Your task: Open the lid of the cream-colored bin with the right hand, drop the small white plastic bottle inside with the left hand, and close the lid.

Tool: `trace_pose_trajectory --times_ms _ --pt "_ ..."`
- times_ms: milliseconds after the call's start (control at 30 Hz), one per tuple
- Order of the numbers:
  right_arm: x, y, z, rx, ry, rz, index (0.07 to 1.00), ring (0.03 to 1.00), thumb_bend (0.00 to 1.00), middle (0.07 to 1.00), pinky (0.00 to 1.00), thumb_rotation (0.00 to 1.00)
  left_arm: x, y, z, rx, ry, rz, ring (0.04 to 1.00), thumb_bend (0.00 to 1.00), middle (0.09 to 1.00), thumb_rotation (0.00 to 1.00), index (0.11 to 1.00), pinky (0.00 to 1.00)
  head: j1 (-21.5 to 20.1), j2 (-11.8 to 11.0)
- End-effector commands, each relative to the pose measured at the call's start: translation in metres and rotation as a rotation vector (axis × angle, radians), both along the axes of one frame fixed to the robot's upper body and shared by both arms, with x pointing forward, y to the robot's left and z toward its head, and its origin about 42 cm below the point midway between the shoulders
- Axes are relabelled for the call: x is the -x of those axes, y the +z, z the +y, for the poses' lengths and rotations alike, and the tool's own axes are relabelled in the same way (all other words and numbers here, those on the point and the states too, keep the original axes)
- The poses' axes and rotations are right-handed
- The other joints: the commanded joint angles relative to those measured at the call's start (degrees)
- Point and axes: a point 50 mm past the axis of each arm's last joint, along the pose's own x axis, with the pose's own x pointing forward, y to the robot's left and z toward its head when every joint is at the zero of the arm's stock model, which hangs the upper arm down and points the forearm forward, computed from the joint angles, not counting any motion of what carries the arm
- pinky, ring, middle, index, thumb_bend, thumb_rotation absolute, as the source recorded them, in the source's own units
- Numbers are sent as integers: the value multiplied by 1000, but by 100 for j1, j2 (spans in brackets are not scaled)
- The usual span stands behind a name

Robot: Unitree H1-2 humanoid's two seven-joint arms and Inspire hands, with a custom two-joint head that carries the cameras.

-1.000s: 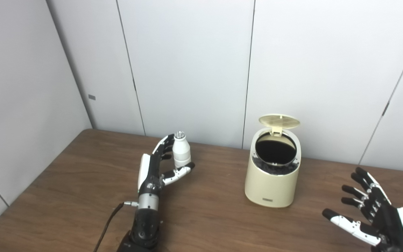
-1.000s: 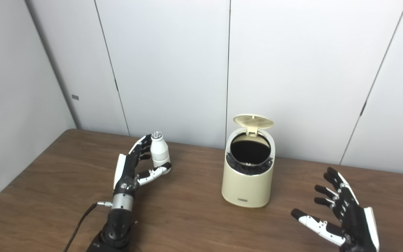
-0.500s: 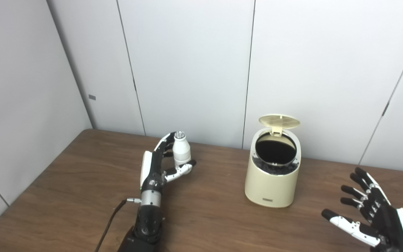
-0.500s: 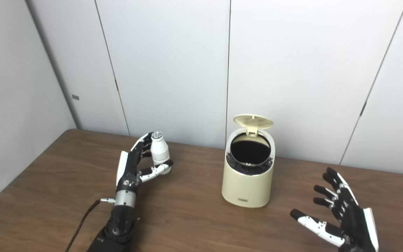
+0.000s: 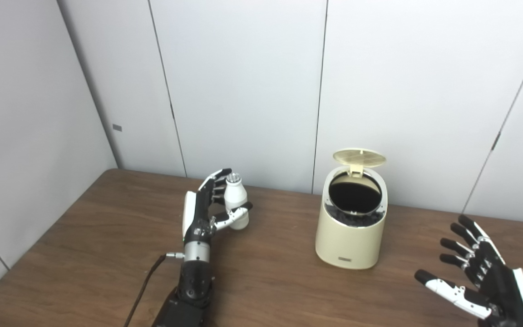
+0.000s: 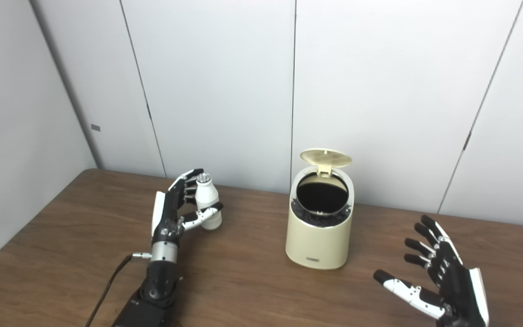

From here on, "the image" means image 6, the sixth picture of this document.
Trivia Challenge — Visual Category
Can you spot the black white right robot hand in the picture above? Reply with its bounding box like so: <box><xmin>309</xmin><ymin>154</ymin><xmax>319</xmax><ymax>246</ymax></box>
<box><xmin>373</xmin><ymin>215</ymin><xmax>490</xmax><ymax>327</ymax></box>

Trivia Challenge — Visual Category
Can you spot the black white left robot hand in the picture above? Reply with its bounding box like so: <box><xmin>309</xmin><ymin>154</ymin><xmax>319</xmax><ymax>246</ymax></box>
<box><xmin>151</xmin><ymin>168</ymin><xmax>224</xmax><ymax>248</ymax></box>

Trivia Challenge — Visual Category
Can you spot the small white plastic bottle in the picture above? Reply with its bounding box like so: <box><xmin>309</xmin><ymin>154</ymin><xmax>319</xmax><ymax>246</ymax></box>
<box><xmin>195</xmin><ymin>173</ymin><xmax>223</xmax><ymax>231</ymax></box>

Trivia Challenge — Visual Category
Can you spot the cream round bin lid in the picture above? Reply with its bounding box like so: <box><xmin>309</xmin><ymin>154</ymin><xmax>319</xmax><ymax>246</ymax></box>
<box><xmin>300</xmin><ymin>148</ymin><xmax>353</xmax><ymax>177</ymax></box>

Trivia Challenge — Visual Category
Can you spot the cream-colored bin body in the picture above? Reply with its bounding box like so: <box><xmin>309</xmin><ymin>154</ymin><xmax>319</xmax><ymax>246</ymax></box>
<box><xmin>285</xmin><ymin>164</ymin><xmax>355</xmax><ymax>270</ymax></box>

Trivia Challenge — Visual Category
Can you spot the black bin liner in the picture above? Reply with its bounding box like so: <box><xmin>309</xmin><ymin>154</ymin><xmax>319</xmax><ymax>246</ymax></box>
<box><xmin>291</xmin><ymin>173</ymin><xmax>352</xmax><ymax>228</ymax></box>

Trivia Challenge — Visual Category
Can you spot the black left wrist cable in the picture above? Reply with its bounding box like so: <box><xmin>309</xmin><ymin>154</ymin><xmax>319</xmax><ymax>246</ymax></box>
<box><xmin>84</xmin><ymin>253</ymin><xmax>152</xmax><ymax>327</ymax></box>

